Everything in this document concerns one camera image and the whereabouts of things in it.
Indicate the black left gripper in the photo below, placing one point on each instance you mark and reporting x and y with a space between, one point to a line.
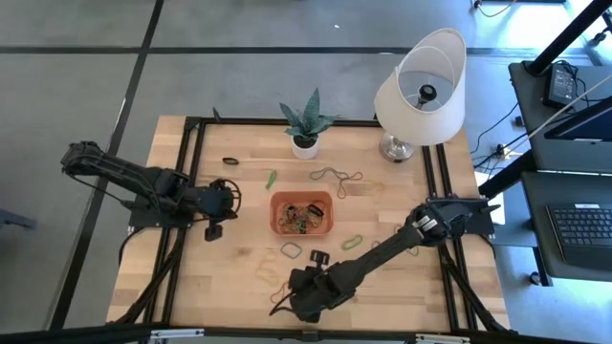
212 203

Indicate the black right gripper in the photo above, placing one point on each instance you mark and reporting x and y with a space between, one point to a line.
334 286

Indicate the long red rubber band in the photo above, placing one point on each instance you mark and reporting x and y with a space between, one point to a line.
275 297

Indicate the black rubber band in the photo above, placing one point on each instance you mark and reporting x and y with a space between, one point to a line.
230 164
316 208

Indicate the yellow rubber band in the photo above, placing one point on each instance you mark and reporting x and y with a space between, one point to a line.
262 258
258 274

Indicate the green rubber band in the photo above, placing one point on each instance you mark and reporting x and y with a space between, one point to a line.
271 180
299 224
344 246

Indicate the long grey-blue rubber band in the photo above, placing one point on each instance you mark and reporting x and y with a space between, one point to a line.
319 170

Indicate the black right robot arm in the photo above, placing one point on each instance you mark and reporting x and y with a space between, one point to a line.
392 248

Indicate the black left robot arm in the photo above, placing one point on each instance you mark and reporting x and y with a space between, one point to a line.
124 172

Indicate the orange plastic bin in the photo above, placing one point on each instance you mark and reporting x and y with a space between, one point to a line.
279 198

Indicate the potted snake plant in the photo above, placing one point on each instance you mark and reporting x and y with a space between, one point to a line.
306 153

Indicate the white shade table lamp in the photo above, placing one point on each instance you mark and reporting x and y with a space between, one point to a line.
416 129

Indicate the dark grey furniture leg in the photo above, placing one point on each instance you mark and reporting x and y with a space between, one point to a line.
12 219

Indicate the white sheet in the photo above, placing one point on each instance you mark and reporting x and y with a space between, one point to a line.
499 217

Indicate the black desk caster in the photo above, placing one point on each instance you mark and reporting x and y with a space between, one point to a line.
535 278

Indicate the black diagonal strut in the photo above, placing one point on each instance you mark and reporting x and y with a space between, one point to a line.
507 174

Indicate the white power strip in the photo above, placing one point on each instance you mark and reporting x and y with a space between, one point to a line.
504 153

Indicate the black keyboard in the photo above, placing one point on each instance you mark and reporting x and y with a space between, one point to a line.
583 229

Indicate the black desk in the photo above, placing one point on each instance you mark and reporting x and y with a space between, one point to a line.
597 157

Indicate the black power adapter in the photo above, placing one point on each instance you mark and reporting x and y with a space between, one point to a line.
559 86

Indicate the dark computer monitor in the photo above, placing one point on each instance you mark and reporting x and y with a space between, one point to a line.
588 122

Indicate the black diagonal pole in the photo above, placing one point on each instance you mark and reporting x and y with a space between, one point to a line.
569 33

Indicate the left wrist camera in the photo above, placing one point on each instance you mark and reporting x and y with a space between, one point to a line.
213 233

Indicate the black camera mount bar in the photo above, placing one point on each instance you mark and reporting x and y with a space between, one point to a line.
258 336

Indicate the silver mount bracket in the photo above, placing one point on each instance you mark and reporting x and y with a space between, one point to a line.
177 334
442 339

